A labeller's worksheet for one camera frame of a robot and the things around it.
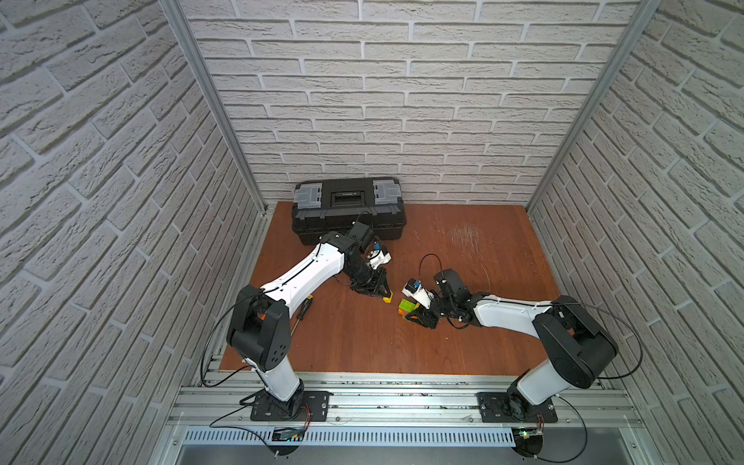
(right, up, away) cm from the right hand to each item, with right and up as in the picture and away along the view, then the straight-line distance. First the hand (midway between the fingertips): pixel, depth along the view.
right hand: (414, 310), depth 89 cm
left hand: (-8, +8, -10) cm, 15 cm away
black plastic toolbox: (-27, +34, +8) cm, 44 cm away
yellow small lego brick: (-9, +6, -11) cm, 15 cm away
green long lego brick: (-3, +2, -4) cm, 5 cm away
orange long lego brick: (-4, 0, -2) cm, 5 cm away
